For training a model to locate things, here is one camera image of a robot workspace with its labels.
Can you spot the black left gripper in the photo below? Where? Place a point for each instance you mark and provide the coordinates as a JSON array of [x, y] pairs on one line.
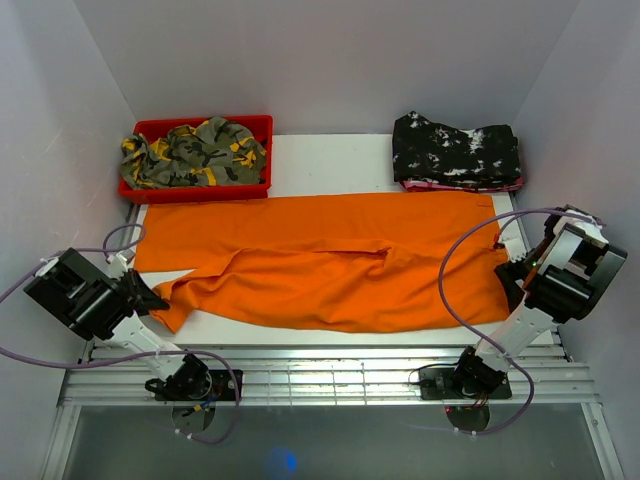
[[144, 301]]

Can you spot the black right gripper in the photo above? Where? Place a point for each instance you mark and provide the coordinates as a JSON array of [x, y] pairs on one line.
[[508, 272]]

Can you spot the orange trousers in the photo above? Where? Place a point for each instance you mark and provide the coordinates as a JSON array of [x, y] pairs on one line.
[[360, 263]]

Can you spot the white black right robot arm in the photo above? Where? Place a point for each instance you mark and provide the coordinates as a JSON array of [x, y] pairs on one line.
[[561, 279]]

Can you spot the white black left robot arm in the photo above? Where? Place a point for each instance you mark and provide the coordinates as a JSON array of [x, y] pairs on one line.
[[95, 306]]

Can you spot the pink folded trousers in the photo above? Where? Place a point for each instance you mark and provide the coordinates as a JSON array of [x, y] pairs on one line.
[[412, 185]]

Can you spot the black white patterned trousers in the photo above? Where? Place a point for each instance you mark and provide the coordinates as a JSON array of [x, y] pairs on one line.
[[423, 149]]

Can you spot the camouflage trousers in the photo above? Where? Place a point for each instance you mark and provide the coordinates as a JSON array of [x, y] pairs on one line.
[[217, 152]]

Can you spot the red plastic bin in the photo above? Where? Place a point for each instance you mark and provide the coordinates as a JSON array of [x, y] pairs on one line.
[[261, 126]]

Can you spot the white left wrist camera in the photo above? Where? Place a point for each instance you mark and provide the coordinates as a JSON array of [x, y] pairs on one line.
[[120, 263]]

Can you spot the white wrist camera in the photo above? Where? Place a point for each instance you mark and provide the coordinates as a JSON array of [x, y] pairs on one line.
[[513, 246], [120, 263]]

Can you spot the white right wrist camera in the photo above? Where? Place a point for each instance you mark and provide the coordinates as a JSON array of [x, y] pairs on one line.
[[513, 246]]

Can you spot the aluminium frame rail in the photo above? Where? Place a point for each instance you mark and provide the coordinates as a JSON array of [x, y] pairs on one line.
[[336, 377]]

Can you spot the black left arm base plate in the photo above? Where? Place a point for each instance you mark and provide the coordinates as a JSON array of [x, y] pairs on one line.
[[218, 386]]

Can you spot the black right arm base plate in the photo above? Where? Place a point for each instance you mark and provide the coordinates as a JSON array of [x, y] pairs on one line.
[[436, 382]]

